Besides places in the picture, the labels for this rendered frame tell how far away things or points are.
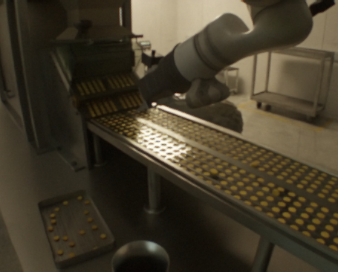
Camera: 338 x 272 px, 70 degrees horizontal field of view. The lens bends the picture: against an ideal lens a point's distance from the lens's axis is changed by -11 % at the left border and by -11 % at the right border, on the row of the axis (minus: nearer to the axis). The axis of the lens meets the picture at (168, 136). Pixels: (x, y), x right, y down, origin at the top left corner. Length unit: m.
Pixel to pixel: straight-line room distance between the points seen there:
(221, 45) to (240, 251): 0.37
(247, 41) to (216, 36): 0.05
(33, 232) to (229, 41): 0.51
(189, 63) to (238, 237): 0.35
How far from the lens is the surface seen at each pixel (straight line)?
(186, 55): 0.40
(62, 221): 0.61
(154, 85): 0.48
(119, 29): 0.82
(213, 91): 0.43
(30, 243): 0.59
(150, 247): 0.42
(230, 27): 0.37
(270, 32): 0.32
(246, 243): 0.55
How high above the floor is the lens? 1.19
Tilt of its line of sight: 24 degrees down
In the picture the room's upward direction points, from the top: straight up
